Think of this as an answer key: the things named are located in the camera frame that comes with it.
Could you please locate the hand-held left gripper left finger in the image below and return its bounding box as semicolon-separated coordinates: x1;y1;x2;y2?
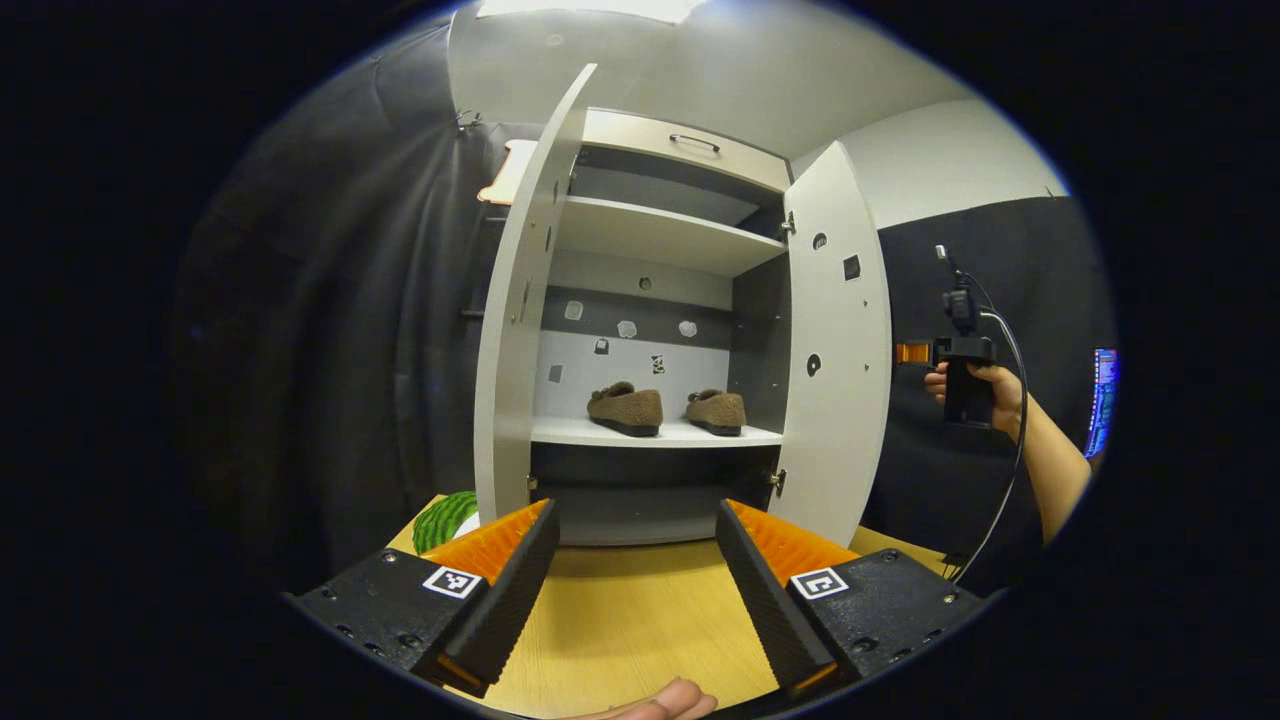
285;498;561;699

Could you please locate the white shoe cabinet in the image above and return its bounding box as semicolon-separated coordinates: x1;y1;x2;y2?
473;63;893;549

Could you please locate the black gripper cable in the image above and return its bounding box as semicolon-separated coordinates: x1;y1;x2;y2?
943;268;1031;586

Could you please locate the white cabinet door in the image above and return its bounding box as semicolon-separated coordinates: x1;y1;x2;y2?
473;63;599;526
775;140;893;549

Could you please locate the brown fuzzy shoe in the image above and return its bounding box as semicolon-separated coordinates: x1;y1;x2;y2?
685;388;748;438
587;381;665;439

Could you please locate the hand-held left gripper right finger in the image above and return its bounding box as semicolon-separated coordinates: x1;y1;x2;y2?
715;498;986;699

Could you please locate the green striped object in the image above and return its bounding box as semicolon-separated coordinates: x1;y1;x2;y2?
412;490;482;557

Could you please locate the white cabinet drawer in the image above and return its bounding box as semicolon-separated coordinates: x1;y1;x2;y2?
580;108;793;194

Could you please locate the computer monitor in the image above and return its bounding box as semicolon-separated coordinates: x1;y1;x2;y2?
1085;348;1120;461

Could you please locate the white cabinet shelf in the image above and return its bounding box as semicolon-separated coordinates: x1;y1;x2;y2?
555;195;789;279

